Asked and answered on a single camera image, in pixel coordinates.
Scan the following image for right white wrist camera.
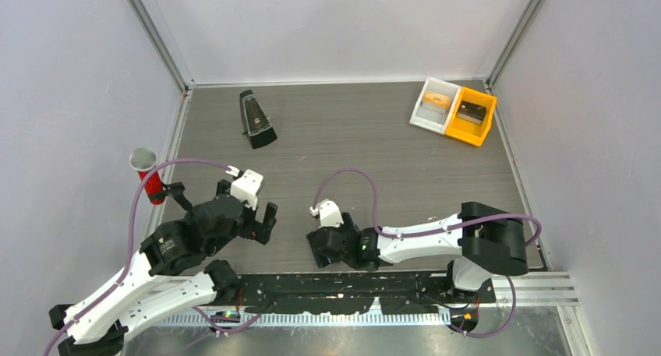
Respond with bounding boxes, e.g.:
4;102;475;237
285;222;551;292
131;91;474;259
309;199;344;227

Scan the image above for black box in bin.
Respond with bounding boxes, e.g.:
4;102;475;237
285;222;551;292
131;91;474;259
457;100;487;125

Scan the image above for slotted aluminium rail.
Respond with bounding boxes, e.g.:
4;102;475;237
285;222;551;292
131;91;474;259
157;309;451;328

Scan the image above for white plastic bin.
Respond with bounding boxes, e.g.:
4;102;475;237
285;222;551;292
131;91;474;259
409;77;461;135

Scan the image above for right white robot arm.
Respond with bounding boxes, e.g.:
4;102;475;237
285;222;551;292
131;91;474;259
306;199;529;302

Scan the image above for black metronome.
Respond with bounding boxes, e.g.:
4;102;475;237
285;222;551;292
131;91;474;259
239;90;277;150

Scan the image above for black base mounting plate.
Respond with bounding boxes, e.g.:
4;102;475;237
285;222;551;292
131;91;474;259
211;271;496;315

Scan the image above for red microphone with stand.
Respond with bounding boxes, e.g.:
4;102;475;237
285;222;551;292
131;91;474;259
129;147;193;211

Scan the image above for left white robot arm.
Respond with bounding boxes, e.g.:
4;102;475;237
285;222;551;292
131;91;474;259
49;170;277;355

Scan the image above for yellow plastic bin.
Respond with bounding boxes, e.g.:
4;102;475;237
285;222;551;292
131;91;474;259
445;86;497;147

